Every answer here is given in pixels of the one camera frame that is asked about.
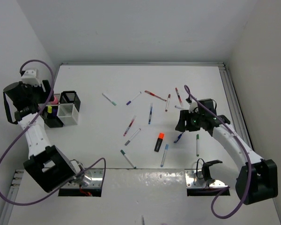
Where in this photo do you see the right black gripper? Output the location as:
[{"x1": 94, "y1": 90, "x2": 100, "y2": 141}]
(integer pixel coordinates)
[{"x1": 175, "y1": 110, "x2": 204, "y2": 132}]

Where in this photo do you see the pink glitter bottle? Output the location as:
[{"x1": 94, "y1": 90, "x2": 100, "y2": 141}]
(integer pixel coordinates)
[{"x1": 50, "y1": 96, "x2": 59, "y2": 105}]

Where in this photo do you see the yellow cap black highlighter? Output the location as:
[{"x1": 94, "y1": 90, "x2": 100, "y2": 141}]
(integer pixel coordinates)
[{"x1": 47, "y1": 105, "x2": 52, "y2": 114}]

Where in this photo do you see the purple cap black highlighter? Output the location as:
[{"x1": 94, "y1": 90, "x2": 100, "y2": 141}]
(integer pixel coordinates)
[{"x1": 52, "y1": 108, "x2": 57, "y2": 117}]

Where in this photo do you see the orange cap black highlighter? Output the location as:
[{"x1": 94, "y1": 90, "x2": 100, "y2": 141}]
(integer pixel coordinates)
[{"x1": 154, "y1": 133, "x2": 164, "y2": 152}]

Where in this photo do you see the mint cap white marker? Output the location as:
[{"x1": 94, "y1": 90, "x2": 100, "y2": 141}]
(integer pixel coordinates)
[{"x1": 102, "y1": 93, "x2": 117, "y2": 106}]

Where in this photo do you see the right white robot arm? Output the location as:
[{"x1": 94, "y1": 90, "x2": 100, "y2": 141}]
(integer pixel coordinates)
[{"x1": 175, "y1": 98, "x2": 278, "y2": 205}]

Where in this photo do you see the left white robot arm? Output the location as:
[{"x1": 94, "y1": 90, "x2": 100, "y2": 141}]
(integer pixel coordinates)
[{"x1": 3, "y1": 80, "x2": 77, "y2": 193}]

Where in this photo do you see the dark blue pen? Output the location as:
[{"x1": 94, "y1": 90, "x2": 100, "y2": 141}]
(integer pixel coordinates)
[{"x1": 174, "y1": 132, "x2": 183, "y2": 143}]

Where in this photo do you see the green cap white marker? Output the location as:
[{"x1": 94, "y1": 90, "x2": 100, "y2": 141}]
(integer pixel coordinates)
[{"x1": 196, "y1": 134, "x2": 200, "y2": 157}]

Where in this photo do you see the dark red cap marker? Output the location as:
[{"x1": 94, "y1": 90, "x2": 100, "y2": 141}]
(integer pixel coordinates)
[{"x1": 165, "y1": 94, "x2": 171, "y2": 112}]

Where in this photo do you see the red clear pen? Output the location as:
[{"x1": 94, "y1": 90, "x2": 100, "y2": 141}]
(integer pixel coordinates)
[{"x1": 175, "y1": 87, "x2": 183, "y2": 107}]

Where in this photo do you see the black and white pen organizer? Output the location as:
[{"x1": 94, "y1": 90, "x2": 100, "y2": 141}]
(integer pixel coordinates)
[{"x1": 41, "y1": 90, "x2": 81, "y2": 128}]

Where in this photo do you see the blue clear pen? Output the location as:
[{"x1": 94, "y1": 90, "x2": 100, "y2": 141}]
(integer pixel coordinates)
[{"x1": 148, "y1": 103, "x2": 153, "y2": 125}]

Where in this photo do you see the red gel pen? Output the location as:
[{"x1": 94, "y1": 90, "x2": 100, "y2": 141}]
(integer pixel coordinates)
[{"x1": 144, "y1": 90, "x2": 167, "y2": 102}]

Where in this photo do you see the purple cap white marker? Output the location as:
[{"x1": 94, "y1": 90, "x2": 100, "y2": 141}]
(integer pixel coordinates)
[{"x1": 126, "y1": 91, "x2": 141, "y2": 105}]

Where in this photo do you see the light blue cap marker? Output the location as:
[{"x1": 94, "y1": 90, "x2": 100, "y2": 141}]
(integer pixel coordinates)
[{"x1": 160, "y1": 144, "x2": 169, "y2": 167}]

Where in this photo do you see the crimson clear pen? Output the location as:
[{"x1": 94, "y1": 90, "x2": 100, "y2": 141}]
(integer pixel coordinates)
[{"x1": 123, "y1": 115, "x2": 137, "y2": 137}]

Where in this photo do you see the grey tip white marker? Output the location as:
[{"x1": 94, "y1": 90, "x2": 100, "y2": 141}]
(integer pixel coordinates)
[{"x1": 125, "y1": 128, "x2": 141, "y2": 146}]

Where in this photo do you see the teal cap white marker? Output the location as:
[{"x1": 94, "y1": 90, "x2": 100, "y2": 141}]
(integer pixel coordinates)
[{"x1": 120, "y1": 150, "x2": 136, "y2": 169}]

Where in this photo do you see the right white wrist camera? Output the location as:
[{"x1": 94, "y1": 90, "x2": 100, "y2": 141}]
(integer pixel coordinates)
[{"x1": 186, "y1": 97, "x2": 198, "y2": 113}]

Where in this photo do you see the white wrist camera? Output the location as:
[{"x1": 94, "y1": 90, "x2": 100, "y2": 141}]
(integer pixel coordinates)
[
  {"x1": 20, "y1": 68, "x2": 41, "y2": 87},
  {"x1": 186, "y1": 97, "x2": 198, "y2": 113}
]

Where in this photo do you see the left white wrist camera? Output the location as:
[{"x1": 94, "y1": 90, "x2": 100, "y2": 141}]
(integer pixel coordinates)
[{"x1": 20, "y1": 68, "x2": 41, "y2": 87}]

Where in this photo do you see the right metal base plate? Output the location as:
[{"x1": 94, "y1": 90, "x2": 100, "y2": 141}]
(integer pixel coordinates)
[{"x1": 185, "y1": 169, "x2": 227, "y2": 189}]

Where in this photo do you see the metal base plate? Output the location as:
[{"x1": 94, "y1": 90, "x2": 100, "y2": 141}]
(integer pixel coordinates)
[
  {"x1": 62, "y1": 168, "x2": 104, "y2": 189},
  {"x1": 185, "y1": 169, "x2": 227, "y2": 189}
]

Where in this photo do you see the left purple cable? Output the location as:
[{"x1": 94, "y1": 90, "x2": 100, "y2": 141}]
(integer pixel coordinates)
[{"x1": 0, "y1": 59, "x2": 106, "y2": 207}]

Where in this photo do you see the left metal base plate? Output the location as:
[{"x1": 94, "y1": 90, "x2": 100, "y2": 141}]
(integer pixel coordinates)
[{"x1": 62, "y1": 168, "x2": 104, "y2": 189}]

